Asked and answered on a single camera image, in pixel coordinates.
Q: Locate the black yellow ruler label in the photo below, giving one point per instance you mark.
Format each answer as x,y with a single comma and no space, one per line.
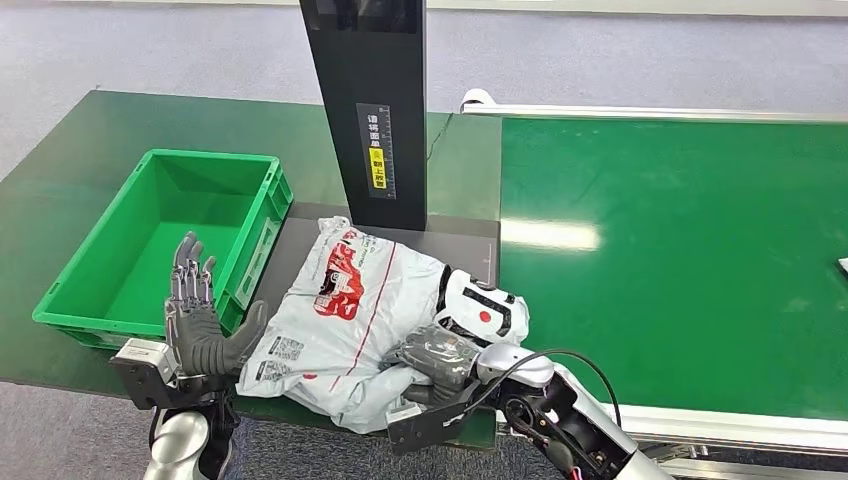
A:
377,152

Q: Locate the green conveyor belt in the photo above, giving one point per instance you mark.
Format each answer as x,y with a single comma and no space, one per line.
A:
662,252

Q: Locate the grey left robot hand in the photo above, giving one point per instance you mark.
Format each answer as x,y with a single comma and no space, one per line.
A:
199,338

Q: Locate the silver conveyor frame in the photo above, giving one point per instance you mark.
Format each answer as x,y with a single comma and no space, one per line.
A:
729,427

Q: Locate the dark green table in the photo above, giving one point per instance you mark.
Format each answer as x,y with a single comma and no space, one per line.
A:
79,152

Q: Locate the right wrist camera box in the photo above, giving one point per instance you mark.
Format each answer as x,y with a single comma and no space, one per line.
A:
424,427

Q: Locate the white conveyor end roller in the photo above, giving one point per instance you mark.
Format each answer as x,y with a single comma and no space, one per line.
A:
477,99

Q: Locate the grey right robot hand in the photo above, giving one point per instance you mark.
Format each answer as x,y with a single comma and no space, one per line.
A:
440,358

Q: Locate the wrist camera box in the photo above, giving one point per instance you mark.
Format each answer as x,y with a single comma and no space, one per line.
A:
142,371
424,427

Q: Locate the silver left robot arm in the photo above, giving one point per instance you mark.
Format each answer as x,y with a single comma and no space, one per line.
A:
177,440

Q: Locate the green plastic crate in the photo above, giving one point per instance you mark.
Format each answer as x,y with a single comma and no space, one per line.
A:
132,265

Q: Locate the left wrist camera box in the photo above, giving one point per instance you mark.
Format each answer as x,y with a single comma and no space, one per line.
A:
142,371

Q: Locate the black inbound scanner machine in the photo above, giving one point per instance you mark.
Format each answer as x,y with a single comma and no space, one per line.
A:
378,79

